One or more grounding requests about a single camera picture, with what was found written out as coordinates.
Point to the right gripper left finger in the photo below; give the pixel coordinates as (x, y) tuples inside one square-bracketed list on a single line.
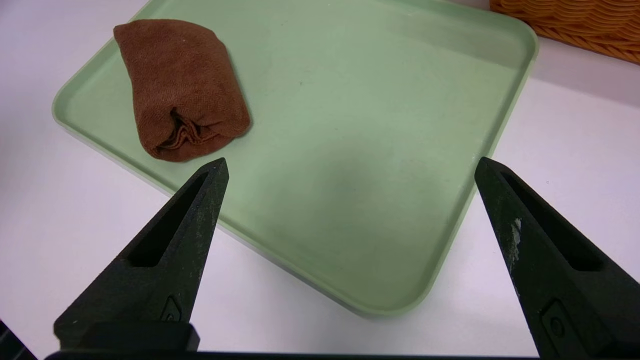
[(155, 280)]

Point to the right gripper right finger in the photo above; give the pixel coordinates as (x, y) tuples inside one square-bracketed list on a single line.
[(565, 280)]

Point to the brown towel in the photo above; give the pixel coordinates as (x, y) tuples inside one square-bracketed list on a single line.
[(180, 85)]

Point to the orange wicker basket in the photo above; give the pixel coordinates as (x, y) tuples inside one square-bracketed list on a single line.
[(585, 25)]

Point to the light green plastic tray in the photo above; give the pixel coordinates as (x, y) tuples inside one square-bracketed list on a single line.
[(360, 150)]

